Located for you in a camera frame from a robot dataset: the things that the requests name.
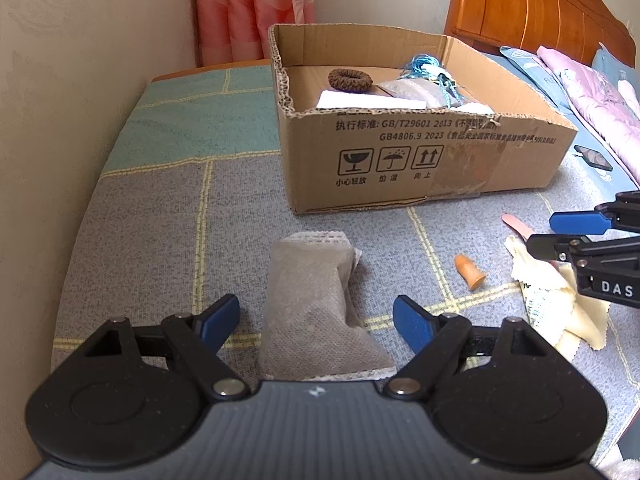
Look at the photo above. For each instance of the blue floral bed sheet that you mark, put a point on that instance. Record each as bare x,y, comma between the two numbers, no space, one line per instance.
536,74

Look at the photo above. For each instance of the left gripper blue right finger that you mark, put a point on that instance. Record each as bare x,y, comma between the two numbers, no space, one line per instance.
437,343

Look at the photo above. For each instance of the pink floral quilt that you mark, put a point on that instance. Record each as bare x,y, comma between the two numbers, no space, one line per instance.
600,104

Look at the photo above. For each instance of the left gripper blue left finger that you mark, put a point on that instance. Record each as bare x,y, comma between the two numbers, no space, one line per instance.
195,341

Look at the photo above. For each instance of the blue pillow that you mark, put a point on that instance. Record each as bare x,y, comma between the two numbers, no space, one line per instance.
613,69

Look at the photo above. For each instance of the grey lace sachet pillow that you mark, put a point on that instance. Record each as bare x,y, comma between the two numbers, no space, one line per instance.
431,93

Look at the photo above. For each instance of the open cardboard box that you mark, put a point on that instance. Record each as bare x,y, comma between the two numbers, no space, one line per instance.
347,158

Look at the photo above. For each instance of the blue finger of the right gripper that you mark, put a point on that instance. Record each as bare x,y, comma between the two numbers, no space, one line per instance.
555,247
580,222

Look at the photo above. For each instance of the floral pouch with teal cord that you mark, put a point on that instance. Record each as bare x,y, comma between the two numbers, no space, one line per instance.
427,67

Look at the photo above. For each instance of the pink patterned curtain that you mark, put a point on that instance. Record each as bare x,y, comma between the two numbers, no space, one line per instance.
237,30

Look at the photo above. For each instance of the orange finger cot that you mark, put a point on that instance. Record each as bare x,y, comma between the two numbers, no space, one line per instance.
467,269

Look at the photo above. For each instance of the cream hair scrunchie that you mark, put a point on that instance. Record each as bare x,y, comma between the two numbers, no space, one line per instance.
475,108

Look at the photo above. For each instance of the black smartphone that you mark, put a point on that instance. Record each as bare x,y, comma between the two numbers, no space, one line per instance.
593,158

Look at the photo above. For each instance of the pink nail file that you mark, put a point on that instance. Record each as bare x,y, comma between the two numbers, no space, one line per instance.
517,225

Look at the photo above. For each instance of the white cloth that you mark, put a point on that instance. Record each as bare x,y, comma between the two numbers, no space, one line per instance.
330,99

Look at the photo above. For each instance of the wooden bed headboard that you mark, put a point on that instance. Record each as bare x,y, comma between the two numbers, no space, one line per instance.
577,28

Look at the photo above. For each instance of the brown hair scrunchie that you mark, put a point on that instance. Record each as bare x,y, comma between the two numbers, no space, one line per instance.
349,80

